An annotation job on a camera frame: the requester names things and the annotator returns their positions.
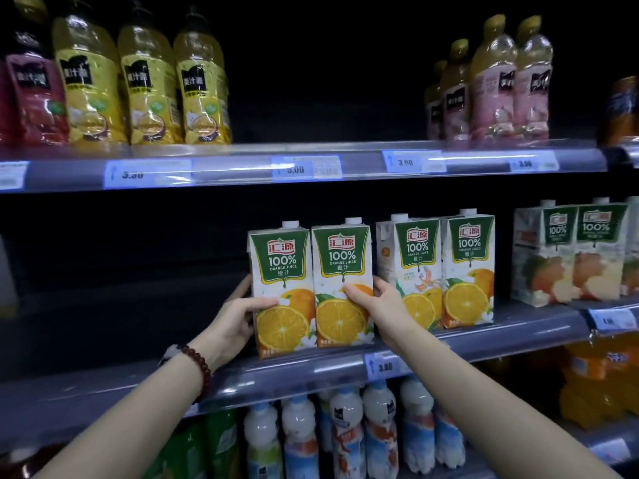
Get person's right hand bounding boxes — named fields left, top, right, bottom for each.
left=343, top=276, right=420, bottom=355

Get person's left hand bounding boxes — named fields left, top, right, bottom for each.
left=192, top=273, right=280, bottom=370

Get person's right forearm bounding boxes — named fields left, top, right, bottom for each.
left=397, top=323, right=620, bottom=479

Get person's left forearm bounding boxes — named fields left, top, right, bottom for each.
left=32, top=349, right=220, bottom=479

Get red label juice bottle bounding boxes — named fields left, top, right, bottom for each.
left=5, top=0, right=70, bottom=147

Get green drink bottles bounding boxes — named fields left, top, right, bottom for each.
left=144, top=411, right=240, bottom=479

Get row of white drink bottles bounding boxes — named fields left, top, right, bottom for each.
left=243, top=376, right=468, bottom=479

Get row of orange soda bottles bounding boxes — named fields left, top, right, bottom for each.
left=558, top=333, right=639, bottom=430

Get row of yellow drink bottles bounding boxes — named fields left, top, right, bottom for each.
left=51, top=0, right=234, bottom=145

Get orange soda multipack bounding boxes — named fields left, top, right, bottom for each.
left=601, top=75, right=639, bottom=148

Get dark red bead bracelet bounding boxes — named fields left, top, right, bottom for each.
left=178, top=343, right=213, bottom=404

